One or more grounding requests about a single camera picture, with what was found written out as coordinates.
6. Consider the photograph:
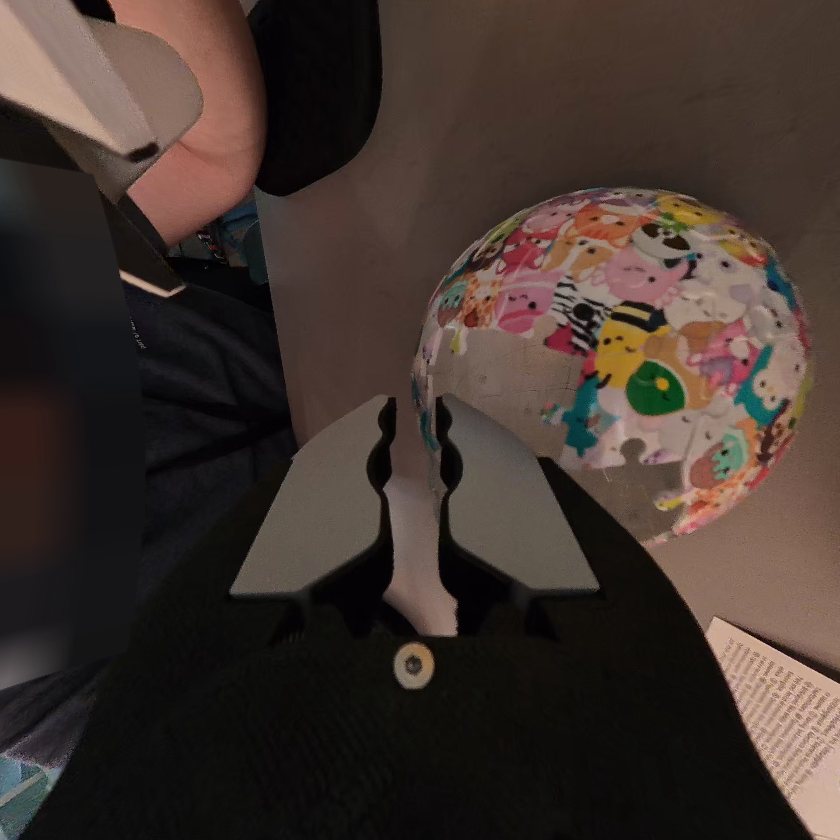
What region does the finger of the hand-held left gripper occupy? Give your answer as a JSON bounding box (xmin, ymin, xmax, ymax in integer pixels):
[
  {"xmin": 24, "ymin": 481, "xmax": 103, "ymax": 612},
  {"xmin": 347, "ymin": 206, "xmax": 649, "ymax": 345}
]
[{"xmin": 98, "ymin": 193, "xmax": 189, "ymax": 298}]

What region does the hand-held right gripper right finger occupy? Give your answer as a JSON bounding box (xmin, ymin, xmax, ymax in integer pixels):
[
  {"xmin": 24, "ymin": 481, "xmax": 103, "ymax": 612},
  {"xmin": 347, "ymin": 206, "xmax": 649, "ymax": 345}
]
[{"xmin": 434, "ymin": 395, "xmax": 601, "ymax": 636}]

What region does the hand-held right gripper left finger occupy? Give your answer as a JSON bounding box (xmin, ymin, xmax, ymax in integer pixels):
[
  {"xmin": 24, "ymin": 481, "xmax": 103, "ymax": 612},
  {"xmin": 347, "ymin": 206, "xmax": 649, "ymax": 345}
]
[{"xmin": 228, "ymin": 394, "xmax": 398, "ymax": 636}]

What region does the colourful puzzle ball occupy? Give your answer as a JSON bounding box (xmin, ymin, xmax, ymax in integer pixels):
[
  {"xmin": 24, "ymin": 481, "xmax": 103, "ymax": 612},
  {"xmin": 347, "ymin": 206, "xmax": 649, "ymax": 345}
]
[{"xmin": 410, "ymin": 187, "xmax": 815, "ymax": 547}]

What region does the person's left forearm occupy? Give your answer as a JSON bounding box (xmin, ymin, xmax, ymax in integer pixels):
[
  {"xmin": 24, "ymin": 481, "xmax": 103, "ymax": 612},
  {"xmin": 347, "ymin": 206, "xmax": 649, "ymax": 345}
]
[{"xmin": 108, "ymin": 0, "xmax": 269, "ymax": 249}]

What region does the person's dark clothing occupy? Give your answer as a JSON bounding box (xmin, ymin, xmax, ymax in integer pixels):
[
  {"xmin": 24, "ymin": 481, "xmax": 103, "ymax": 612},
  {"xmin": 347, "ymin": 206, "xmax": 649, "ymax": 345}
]
[{"xmin": 0, "ymin": 262, "xmax": 296, "ymax": 756}]

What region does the black ribbed cloth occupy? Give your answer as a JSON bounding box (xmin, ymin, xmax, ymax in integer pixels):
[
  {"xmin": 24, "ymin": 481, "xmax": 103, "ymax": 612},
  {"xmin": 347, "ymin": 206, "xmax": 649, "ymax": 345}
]
[{"xmin": 248, "ymin": 0, "xmax": 383, "ymax": 198}]

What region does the white printed instruction sheet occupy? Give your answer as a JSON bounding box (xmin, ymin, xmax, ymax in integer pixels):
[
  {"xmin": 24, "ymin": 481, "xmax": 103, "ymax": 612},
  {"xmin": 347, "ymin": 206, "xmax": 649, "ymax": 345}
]
[{"xmin": 705, "ymin": 616, "xmax": 840, "ymax": 840}]

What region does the teal patterned panel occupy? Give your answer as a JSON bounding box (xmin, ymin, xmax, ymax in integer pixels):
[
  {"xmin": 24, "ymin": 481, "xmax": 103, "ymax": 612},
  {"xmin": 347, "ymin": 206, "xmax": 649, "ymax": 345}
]
[{"xmin": 0, "ymin": 748, "xmax": 70, "ymax": 840}]

